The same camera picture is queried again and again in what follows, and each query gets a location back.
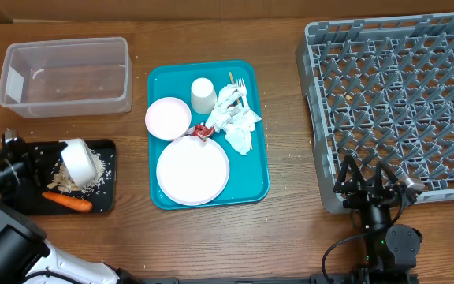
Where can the black food tray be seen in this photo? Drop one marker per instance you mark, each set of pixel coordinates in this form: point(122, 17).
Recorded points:
point(29, 201)

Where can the white cup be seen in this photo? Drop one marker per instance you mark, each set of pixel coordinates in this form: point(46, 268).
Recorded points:
point(203, 95)

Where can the white napkin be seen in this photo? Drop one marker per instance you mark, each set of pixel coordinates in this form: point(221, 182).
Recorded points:
point(238, 122)

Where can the white plastic fork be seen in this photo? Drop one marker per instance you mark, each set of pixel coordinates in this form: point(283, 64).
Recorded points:
point(243, 90)

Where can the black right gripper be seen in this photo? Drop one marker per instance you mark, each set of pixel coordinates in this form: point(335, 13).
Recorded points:
point(365, 192)

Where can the pink bowl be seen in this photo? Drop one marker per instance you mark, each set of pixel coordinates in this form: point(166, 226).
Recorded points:
point(168, 118)

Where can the red snack wrapper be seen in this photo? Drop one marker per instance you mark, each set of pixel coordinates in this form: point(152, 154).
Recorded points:
point(201, 131)

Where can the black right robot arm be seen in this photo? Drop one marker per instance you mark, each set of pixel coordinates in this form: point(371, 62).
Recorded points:
point(391, 248)

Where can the clear plastic bin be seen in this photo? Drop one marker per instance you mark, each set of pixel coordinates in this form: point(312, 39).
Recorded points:
point(67, 77)

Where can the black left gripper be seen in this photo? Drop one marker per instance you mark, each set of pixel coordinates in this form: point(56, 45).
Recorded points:
point(30, 154)

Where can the grey dishwasher rack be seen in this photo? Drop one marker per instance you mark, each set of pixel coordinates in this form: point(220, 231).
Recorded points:
point(381, 90)

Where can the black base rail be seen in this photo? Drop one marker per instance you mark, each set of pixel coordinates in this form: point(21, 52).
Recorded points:
point(312, 279)

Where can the white bowl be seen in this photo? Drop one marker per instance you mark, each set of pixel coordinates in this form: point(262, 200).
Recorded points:
point(78, 161)

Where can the wooden chopstick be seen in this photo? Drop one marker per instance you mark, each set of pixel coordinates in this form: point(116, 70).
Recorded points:
point(238, 102)

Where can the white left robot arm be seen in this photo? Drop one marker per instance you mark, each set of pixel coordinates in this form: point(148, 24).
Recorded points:
point(26, 256)

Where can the orange carrot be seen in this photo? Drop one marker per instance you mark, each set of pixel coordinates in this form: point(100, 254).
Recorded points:
point(69, 202)

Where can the white round plate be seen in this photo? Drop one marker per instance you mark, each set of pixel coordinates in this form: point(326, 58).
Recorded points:
point(192, 172)

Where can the rice and peanut shell scraps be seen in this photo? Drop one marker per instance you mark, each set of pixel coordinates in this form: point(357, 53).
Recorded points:
point(62, 181)

